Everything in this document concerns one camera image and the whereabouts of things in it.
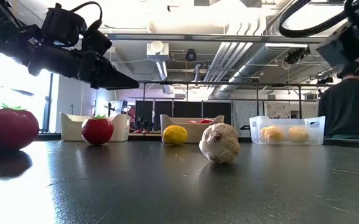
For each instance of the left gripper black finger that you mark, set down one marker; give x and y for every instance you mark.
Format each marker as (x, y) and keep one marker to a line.
(117, 79)

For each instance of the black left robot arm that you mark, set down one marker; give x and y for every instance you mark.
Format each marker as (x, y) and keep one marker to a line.
(8, 37)

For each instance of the black ceiling spotlight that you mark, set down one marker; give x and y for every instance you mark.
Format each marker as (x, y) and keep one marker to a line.
(295, 55)

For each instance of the white ceiling unit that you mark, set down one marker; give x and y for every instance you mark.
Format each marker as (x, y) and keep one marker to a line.
(157, 51)

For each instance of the person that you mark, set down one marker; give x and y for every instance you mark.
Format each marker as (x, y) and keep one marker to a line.
(350, 105)

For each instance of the white plastic basket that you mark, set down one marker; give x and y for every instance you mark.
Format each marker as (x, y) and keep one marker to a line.
(70, 130)

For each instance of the black partition panels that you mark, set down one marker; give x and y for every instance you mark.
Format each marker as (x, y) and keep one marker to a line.
(179, 109)

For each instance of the beige plastic basket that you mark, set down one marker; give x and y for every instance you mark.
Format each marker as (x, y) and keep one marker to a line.
(194, 130)

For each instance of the clear plastic basket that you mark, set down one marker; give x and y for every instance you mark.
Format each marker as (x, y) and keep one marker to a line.
(316, 137)

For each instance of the white toy garlic bulb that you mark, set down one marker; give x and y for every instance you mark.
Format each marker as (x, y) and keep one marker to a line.
(219, 144)

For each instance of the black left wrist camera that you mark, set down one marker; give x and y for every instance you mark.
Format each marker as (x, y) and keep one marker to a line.
(62, 26)

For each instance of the black round ceiling camera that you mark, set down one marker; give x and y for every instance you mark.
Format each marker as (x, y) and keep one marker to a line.
(191, 55)

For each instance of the silver ventilation duct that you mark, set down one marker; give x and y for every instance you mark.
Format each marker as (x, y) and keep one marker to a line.
(254, 59)

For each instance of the black metal rack frame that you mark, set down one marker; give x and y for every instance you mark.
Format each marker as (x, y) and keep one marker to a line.
(260, 84)

